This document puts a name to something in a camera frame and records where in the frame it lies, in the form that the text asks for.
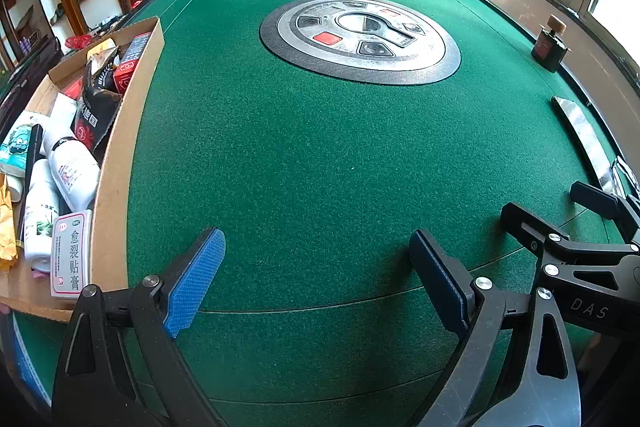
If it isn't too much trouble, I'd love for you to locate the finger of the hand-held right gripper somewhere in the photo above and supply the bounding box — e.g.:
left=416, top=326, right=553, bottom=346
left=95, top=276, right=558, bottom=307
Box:
left=501, top=202, right=640, bottom=290
left=570, top=182, right=640, bottom=244

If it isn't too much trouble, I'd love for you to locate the small red box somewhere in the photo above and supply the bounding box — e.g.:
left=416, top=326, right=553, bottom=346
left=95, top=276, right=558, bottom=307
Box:
left=112, top=59, right=138, bottom=95

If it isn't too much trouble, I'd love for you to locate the white medicine box red print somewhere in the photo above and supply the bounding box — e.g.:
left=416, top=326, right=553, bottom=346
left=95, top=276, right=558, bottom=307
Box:
left=50, top=209, right=95, bottom=300

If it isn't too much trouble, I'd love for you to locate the white bottle red label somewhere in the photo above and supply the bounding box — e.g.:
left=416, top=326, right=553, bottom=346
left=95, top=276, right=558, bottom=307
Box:
left=50, top=137, right=101, bottom=212

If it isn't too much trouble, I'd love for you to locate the yellow packet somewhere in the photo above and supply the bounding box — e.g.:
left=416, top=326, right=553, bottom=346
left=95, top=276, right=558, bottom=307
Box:
left=0, top=174, right=18, bottom=273

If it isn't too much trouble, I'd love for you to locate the silver metal strip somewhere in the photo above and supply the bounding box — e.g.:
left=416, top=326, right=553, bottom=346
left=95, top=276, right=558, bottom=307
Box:
left=551, top=95, right=623, bottom=195

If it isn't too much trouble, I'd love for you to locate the round table control panel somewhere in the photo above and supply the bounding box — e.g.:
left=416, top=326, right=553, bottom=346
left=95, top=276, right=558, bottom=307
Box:
left=259, top=0, right=462, bottom=85

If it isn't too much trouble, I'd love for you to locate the orange white packet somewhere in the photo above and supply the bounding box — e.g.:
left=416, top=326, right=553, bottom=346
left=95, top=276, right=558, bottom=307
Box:
left=86, top=44, right=121, bottom=68

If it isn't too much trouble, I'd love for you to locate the white bottle pink cap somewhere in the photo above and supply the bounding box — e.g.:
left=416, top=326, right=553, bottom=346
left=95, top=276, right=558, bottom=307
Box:
left=22, top=159, right=61, bottom=280

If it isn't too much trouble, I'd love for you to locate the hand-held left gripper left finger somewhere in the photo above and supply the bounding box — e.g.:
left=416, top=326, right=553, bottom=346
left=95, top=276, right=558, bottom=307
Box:
left=51, top=227, right=227, bottom=427

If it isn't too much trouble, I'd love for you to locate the dark perfume bottle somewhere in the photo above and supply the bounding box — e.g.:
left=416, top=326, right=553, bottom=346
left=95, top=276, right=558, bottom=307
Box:
left=531, top=14, right=572, bottom=74

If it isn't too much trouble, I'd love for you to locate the cardboard box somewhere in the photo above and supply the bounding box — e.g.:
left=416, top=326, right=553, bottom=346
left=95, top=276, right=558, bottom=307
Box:
left=0, top=17, right=166, bottom=323

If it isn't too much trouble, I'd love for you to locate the red and white carton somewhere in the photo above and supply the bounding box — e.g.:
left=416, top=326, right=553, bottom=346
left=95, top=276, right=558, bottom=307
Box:
left=120, top=32, right=153, bottom=65

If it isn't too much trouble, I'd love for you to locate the black packet white print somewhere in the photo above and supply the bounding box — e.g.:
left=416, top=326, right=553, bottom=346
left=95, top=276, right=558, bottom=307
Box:
left=87, top=57, right=118, bottom=92

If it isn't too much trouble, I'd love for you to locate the black snack bag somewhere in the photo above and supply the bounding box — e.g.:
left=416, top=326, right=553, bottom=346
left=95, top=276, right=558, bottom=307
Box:
left=70, top=84, right=123, bottom=152

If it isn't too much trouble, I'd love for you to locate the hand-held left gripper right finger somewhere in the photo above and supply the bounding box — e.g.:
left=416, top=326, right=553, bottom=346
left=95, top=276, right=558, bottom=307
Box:
left=409, top=229, right=583, bottom=427

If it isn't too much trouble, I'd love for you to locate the black slim box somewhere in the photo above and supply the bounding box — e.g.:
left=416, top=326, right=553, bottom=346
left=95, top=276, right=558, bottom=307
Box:
left=15, top=124, right=45, bottom=243

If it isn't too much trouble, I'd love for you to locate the pale blue tissue pack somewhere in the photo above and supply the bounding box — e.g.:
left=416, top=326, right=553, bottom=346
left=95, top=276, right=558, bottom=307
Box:
left=0, top=109, right=48, bottom=178

